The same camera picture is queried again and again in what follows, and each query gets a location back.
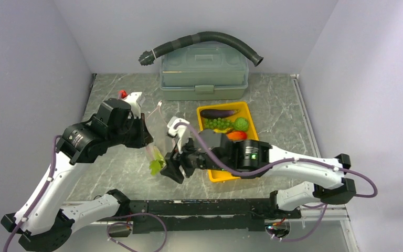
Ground orange red toy mango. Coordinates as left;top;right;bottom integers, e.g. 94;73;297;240
227;131;248;141

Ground yellow plastic tray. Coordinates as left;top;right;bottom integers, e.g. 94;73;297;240
197;101;259;183

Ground grey plastic storage box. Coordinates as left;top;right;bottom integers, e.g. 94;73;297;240
160;44;249;101

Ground green toy grapes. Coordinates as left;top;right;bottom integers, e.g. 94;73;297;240
204;118;234;130

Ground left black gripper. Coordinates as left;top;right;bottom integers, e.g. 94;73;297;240
108;112;154;148

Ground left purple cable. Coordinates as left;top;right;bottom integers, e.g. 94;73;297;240
2;134;63;252

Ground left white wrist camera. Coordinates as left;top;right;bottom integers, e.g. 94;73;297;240
118;90;145;118

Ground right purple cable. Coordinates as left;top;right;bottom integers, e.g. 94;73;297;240
173;121;378;243

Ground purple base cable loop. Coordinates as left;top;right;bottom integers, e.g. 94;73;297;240
106;212;169;252

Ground black corrugated hose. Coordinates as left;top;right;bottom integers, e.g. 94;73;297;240
138;31;264;67

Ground purple toy eggplant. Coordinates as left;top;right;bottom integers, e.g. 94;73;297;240
199;109;239;119

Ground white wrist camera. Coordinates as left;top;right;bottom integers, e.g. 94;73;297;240
118;90;145;118
167;116;190;154

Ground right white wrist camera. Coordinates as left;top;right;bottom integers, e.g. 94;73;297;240
167;116;190;154

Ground yellow toy bananas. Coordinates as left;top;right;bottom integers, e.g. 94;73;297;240
214;128;234;134

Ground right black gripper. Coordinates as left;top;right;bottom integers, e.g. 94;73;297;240
160;131;231;183

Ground clear zip top bag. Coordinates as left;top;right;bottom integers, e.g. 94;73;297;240
145;100;175;163

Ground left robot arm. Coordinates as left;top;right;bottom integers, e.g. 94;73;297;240
1;93;153;251

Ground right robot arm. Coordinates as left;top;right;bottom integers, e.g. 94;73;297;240
160;130;356;218

